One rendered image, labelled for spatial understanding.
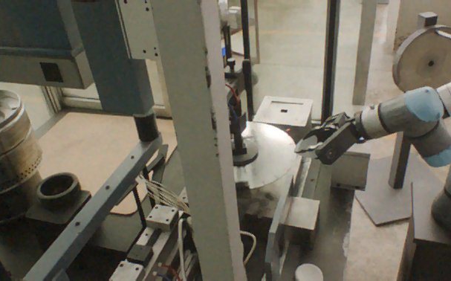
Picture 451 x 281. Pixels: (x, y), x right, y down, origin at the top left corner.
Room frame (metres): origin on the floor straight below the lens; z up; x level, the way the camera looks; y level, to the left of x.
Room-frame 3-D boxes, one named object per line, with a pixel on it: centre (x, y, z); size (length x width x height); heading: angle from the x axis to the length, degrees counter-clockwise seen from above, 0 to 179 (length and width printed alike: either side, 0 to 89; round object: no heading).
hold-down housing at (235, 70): (0.90, -0.04, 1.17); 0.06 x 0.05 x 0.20; 149
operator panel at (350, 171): (1.12, -0.43, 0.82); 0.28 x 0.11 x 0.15; 158
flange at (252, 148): (0.98, -0.04, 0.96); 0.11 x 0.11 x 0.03
